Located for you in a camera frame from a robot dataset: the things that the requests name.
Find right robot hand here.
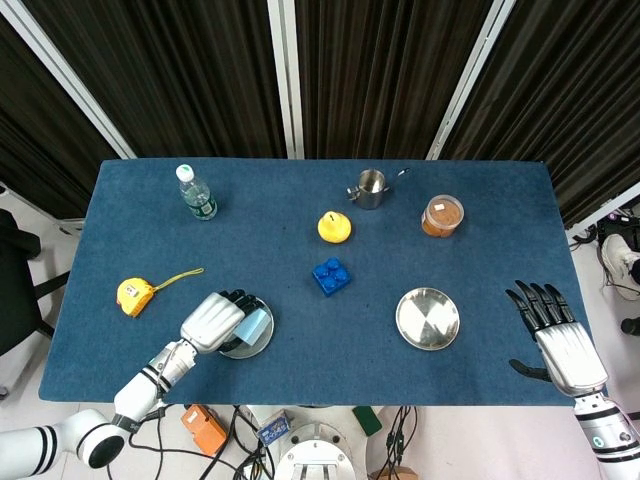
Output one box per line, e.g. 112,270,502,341
504,280,610,399

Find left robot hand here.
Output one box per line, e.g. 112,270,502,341
179,288,262,356

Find light blue block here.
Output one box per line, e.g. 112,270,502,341
233,308,270,347

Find blue studded building block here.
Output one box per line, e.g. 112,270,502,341
312,256,353,299

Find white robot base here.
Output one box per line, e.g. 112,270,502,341
274,422,369,480

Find round steel plate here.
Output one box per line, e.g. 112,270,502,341
395,287,460,352
217,295,276,360

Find yellow tape measure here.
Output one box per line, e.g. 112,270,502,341
116,267,205,319

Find blue table cloth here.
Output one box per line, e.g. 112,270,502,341
38,158,609,407

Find white sneaker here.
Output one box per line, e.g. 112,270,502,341
599,233,640,301

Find orange box device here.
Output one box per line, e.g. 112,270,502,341
180,404,229,457

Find small blue printed box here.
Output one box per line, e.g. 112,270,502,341
257,409,294,448

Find clear plastic water bottle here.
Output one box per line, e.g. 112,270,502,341
175,163,219,222

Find black electronic box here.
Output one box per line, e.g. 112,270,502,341
597,212,640,242

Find yellow toy pear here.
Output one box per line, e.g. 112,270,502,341
317,210,352,246

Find dark green block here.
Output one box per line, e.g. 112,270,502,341
351,405,384,436

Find clear jar with orange contents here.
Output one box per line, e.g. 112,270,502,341
421,195,466,240

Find black chair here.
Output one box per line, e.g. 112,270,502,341
0,208,71,351

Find steel gooseneck pouring kettle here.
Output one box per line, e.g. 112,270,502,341
347,168,412,211

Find black pleated curtain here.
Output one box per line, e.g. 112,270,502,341
22,0,287,160
442,0,640,229
294,0,496,160
0,14,119,221

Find black floor cable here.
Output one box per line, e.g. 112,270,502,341
128,404,241,480

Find white frame rail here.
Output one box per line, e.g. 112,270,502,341
567,182,640,239

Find black cable bundle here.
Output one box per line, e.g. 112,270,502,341
377,405,419,480

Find white frame post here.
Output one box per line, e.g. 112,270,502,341
267,0,305,160
426,0,524,161
0,0,137,160

